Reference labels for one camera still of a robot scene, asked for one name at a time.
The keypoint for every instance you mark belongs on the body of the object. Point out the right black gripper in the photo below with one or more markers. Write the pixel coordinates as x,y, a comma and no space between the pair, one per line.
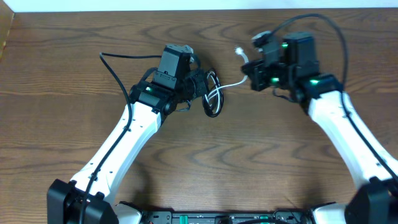
255,75

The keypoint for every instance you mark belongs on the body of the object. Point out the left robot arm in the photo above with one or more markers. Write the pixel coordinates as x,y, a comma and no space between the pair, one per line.
90,194

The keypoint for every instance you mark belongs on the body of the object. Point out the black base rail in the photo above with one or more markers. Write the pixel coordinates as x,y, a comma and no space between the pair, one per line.
173,217

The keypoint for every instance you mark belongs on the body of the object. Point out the cardboard box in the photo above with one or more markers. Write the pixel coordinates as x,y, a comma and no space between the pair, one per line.
6,20

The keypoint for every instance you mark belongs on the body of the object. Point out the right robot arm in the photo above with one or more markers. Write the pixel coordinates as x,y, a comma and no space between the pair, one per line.
372,168

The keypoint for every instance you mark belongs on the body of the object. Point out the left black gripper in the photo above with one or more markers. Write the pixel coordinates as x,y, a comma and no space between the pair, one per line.
199,76

